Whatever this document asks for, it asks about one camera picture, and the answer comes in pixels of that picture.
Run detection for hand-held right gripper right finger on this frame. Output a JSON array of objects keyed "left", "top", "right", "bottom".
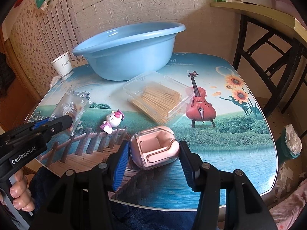
[{"left": 179, "top": 140, "right": 279, "bottom": 230}]

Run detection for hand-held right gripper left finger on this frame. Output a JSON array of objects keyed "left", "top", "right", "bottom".
[{"left": 30, "top": 140, "right": 131, "bottom": 230}]

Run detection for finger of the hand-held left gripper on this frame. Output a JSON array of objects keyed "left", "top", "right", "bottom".
[
  {"left": 0, "top": 118, "right": 53, "bottom": 145},
  {"left": 26, "top": 115, "right": 73, "bottom": 139}
]

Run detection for small clear printed bag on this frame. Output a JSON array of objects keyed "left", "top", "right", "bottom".
[{"left": 51, "top": 87, "right": 93, "bottom": 136}]

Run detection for pink clear earbud case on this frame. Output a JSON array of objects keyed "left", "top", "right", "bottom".
[{"left": 129, "top": 126, "right": 181, "bottom": 170}]

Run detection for pink cartoon cat figurine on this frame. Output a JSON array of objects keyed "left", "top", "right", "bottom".
[{"left": 99, "top": 109, "right": 125, "bottom": 135}]

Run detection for clear toothpick box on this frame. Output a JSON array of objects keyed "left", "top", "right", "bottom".
[{"left": 123, "top": 71, "right": 193, "bottom": 126}]

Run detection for blue plastic basin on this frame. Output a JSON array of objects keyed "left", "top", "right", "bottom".
[{"left": 72, "top": 21, "right": 186, "bottom": 81}]

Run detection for person's left hand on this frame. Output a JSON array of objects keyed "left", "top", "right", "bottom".
[{"left": 10, "top": 168, "right": 35, "bottom": 212}]

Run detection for wooden door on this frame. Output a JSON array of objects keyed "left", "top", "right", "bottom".
[{"left": 0, "top": 26, "right": 41, "bottom": 130}]

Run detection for white round suction holder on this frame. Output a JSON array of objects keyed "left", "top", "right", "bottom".
[{"left": 49, "top": 75, "right": 61, "bottom": 88}]

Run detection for dark blue quilted clothing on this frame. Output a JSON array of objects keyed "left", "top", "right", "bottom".
[{"left": 30, "top": 166, "right": 199, "bottom": 230}]

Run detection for white paper cup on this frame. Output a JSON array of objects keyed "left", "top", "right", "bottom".
[{"left": 51, "top": 52, "right": 74, "bottom": 80}]

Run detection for dark hanging jacket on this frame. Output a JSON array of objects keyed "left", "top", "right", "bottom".
[{"left": 0, "top": 53, "right": 9, "bottom": 87}]

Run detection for green trash bin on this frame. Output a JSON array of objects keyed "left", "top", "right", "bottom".
[{"left": 279, "top": 124, "right": 303, "bottom": 159}]

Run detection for pink floral cloth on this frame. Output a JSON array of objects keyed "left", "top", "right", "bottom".
[{"left": 269, "top": 184, "right": 307, "bottom": 230}]

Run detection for black folding table frame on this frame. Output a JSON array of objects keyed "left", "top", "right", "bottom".
[{"left": 233, "top": 14, "right": 307, "bottom": 115}]

